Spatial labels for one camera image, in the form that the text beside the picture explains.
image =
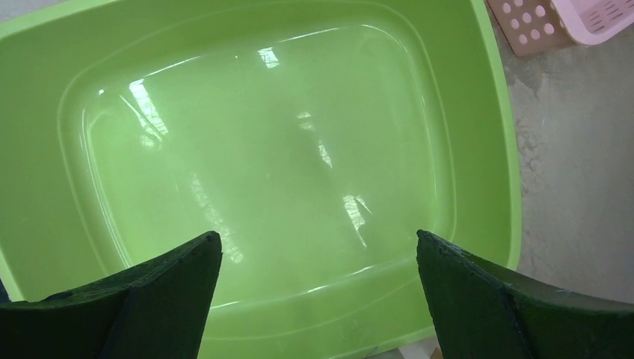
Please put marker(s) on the pink perforated plastic basket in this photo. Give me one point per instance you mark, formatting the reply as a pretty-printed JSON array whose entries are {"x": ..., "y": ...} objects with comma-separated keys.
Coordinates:
[{"x": 532, "y": 26}]

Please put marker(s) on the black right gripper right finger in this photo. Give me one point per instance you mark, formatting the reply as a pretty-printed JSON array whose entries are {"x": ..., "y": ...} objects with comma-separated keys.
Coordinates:
[{"x": 482, "y": 310}]

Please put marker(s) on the green plastic tray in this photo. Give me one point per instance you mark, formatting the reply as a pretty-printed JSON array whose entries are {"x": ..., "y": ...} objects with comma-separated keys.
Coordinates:
[{"x": 316, "y": 137}]

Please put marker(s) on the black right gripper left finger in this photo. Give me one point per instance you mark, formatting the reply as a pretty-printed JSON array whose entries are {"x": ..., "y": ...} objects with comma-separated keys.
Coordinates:
[{"x": 156, "y": 309}]

